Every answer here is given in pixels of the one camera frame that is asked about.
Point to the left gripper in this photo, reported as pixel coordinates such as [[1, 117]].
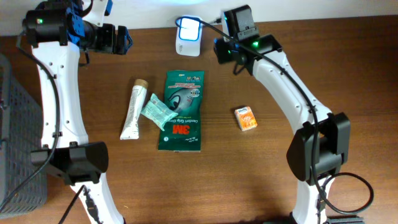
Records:
[[120, 39]]

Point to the teal tissue packet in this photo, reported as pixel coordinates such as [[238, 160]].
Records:
[[158, 112]]

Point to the green 3M gloves packet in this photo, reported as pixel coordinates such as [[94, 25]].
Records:
[[183, 95]]

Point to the white cream tube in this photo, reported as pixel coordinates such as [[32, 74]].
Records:
[[137, 99]]

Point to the orange tissue pack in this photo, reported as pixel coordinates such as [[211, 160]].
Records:
[[245, 118]]

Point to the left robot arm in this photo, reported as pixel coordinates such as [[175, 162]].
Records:
[[60, 32]]

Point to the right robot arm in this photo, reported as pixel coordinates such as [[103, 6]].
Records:
[[321, 139]]

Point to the white barcode scanner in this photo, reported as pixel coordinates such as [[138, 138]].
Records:
[[188, 38]]

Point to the grey plastic mesh basket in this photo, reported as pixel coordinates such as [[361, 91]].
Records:
[[21, 131]]

